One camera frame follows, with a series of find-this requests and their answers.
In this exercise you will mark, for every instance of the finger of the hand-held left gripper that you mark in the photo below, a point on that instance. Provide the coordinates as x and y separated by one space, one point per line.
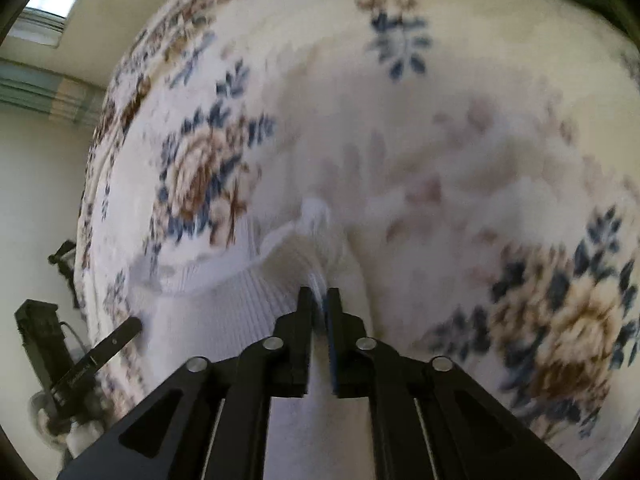
115 340

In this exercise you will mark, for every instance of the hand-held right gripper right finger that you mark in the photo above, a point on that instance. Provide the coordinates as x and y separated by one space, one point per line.
334 320

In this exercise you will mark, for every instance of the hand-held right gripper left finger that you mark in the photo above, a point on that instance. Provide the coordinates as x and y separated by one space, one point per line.
304 310

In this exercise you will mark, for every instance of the white knit sweater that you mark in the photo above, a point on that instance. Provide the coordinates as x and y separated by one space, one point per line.
235 300

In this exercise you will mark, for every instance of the floral bedspread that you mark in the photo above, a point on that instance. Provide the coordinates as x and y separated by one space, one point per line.
400 135

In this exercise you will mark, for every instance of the teal striped curtain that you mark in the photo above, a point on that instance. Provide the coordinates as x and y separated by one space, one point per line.
50 97

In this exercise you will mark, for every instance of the window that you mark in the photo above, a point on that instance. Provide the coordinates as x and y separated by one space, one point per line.
42 15

